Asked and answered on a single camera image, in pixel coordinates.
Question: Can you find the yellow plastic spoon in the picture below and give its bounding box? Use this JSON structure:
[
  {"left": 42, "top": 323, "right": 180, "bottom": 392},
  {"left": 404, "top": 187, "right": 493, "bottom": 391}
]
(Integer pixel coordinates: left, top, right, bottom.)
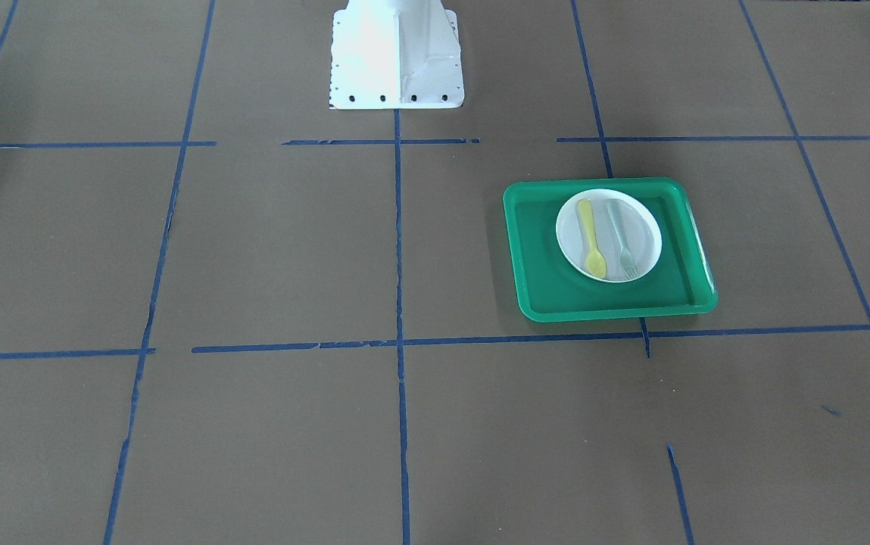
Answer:
[{"left": 576, "top": 199, "right": 607, "bottom": 280}]

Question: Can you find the grey-green plastic fork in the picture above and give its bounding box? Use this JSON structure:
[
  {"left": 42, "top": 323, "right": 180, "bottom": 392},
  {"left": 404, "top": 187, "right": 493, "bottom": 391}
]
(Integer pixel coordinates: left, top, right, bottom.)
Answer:
[{"left": 605, "top": 199, "right": 638, "bottom": 280}]

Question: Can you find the green plastic tray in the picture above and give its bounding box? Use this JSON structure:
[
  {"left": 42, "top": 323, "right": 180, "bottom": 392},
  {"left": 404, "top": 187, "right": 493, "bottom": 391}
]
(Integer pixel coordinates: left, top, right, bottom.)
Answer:
[{"left": 504, "top": 177, "right": 719, "bottom": 323}]

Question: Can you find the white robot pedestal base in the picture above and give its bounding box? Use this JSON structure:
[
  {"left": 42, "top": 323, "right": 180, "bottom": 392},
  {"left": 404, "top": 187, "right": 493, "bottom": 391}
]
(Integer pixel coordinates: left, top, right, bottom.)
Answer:
[{"left": 329, "top": 1, "right": 465, "bottom": 110}]

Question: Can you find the white round plate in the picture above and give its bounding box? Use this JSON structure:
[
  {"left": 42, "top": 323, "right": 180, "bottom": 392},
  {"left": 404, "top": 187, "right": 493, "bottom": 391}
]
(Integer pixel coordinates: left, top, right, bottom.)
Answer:
[{"left": 555, "top": 188, "right": 663, "bottom": 284}]

